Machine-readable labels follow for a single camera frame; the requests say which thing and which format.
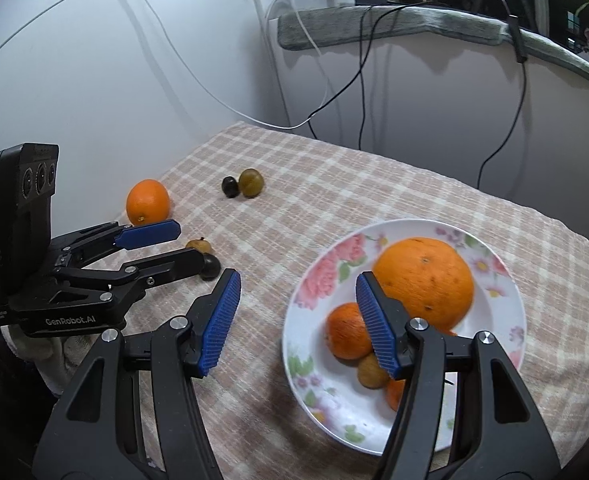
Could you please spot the tangerine with stem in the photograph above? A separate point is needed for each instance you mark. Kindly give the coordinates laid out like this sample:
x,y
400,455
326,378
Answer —
x,y
395,395

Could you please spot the brown longan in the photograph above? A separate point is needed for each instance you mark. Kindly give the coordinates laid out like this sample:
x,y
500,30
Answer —
x,y
372,371
199,246

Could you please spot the dark purple passion fruit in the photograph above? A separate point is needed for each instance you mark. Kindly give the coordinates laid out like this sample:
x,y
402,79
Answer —
x,y
230,187
212,266

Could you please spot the pink checkered cloth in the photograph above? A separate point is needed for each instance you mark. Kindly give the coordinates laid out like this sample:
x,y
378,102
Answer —
x,y
324,195

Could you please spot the green passion fruit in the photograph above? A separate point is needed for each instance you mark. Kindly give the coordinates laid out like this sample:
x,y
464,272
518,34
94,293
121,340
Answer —
x,y
251,183

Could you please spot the medium tangerine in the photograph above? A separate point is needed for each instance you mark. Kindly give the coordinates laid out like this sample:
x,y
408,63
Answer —
x,y
344,330

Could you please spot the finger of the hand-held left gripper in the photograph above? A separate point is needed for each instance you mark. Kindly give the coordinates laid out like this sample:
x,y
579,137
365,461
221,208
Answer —
x,y
149,232
174,262

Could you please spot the speckled large orange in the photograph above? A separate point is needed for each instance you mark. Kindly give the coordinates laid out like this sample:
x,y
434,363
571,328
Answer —
x,y
424,280

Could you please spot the grey windowsill mat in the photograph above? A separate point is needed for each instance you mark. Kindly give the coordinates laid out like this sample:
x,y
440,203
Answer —
x,y
424,20

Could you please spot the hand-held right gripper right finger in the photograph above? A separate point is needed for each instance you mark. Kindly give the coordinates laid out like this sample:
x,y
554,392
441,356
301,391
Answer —
x,y
377,325

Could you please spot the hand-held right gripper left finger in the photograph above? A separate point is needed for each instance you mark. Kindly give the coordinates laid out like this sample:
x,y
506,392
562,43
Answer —
x,y
222,322

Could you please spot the smooth large orange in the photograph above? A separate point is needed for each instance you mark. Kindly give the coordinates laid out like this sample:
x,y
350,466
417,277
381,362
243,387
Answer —
x,y
147,200

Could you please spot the person's left hand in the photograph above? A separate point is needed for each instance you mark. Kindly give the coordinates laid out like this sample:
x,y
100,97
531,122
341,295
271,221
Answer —
x,y
54,360

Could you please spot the white floral plate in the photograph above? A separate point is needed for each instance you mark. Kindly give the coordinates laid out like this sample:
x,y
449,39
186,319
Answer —
x,y
324,310

